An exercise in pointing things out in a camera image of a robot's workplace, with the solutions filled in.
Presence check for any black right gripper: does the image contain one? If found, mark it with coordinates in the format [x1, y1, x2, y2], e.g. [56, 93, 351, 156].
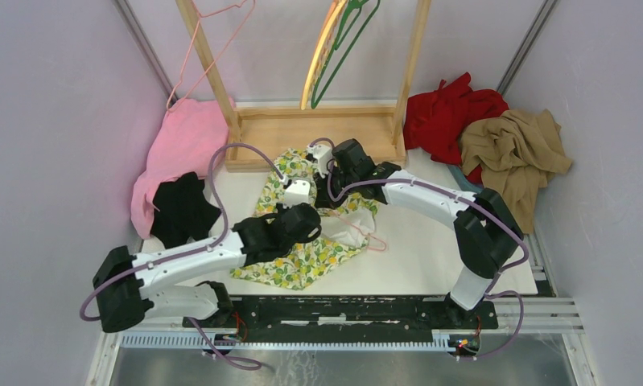
[313, 163, 358, 210]

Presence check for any lemon print skirt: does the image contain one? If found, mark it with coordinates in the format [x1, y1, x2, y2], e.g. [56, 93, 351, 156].
[230, 148, 379, 290]

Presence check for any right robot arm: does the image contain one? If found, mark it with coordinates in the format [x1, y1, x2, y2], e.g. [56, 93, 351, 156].
[305, 139, 527, 328]

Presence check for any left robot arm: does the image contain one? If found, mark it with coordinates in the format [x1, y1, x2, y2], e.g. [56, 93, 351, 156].
[87, 203, 322, 333]

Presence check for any pink hanger on rack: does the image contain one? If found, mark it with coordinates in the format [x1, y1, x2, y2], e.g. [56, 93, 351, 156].
[166, 1, 257, 113]

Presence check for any yellow wooden hanger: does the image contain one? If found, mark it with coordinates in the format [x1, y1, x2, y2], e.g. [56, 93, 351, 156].
[299, 0, 348, 110]

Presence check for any wooden clothes rack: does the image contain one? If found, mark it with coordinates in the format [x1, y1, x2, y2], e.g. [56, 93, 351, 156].
[174, 0, 433, 173]

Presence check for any red garment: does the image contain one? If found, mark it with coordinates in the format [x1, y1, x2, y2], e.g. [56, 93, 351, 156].
[402, 72, 509, 167]

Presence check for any black cloth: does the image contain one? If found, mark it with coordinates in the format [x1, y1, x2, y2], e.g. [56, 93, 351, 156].
[150, 172, 221, 249]

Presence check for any pink garment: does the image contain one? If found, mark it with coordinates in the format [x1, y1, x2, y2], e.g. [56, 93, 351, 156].
[130, 99, 229, 239]

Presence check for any tan garment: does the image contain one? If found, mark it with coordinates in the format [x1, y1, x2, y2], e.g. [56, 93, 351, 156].
[460, 109, 573, 234]

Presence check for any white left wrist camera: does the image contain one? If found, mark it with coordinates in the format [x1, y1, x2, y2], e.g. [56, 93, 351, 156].
[281, 179, 316, 208]

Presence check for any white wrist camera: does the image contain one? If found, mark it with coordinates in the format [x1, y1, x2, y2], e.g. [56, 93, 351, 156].
[281, 179, 316, 208]
[305, 145, 333, 178]

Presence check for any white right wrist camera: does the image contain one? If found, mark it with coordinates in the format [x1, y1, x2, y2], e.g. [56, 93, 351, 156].
[305, 145, 333, 178]

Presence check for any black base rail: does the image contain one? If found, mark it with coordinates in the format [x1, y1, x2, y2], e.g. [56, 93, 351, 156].
[198, 295, 499, 343]

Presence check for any green wire hanger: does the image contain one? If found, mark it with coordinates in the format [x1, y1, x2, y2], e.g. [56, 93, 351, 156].
[310, 0, 381, 109]

